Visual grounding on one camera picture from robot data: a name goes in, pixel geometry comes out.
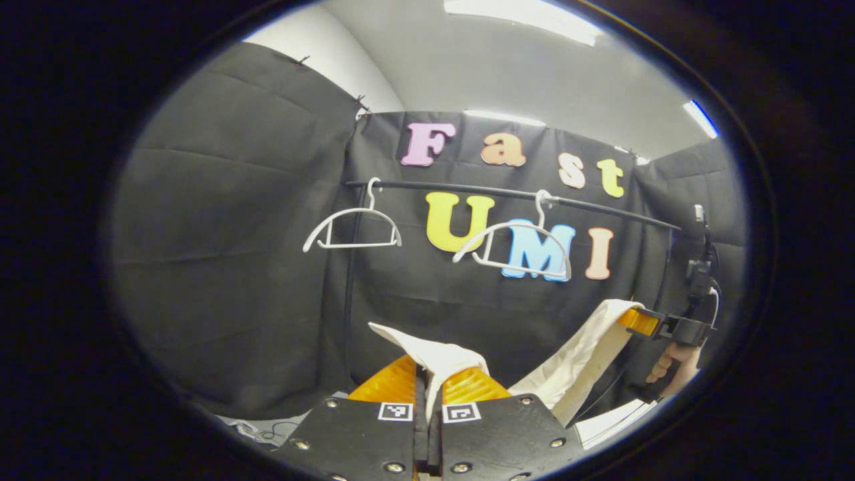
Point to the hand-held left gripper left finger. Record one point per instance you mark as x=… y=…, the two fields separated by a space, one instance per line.
x=367 y=437

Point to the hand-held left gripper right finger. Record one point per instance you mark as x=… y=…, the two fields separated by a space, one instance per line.
x=494 y=434

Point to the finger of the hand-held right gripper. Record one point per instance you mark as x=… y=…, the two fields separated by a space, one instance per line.
x=638 y=323

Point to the cream button shirt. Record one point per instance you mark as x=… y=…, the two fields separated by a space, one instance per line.
x=581 y=361

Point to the white clothes hanger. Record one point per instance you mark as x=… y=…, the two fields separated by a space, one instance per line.
x=528 y=224
x=361 y=245

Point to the white flat panel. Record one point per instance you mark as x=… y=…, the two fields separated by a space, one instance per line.
x=614 y=421

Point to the ceiling light panel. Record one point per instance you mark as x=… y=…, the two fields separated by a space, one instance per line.
x=700 y=119
x=521 y=20

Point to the black backdrop cloth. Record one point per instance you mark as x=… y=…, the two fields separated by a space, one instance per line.
x=234 y=234

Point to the black clothes rail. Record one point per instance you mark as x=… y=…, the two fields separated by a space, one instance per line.
x=467 y=189

